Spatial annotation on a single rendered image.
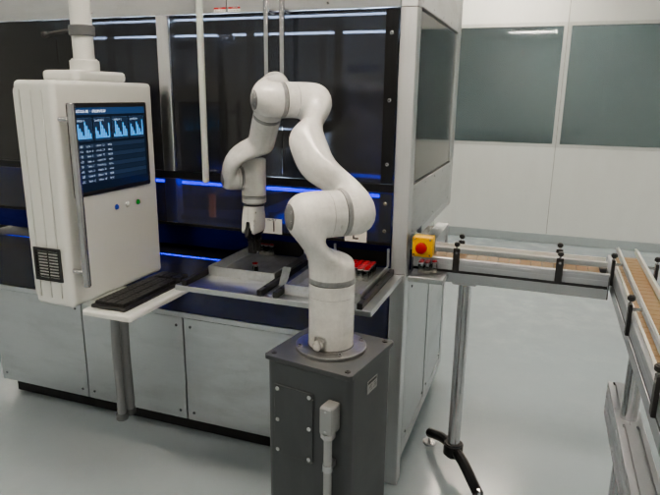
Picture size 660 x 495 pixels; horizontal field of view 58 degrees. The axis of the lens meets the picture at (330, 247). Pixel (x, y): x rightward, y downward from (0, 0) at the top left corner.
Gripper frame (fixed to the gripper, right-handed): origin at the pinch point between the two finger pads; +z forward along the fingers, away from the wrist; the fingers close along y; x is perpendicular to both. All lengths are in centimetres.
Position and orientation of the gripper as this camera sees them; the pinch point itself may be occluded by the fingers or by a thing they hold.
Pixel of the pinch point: (254, 247)
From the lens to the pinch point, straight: 212.4
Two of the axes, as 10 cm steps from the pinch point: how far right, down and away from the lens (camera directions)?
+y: -3.4, 2.1, -9.2
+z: -0.2, 9.7, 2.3
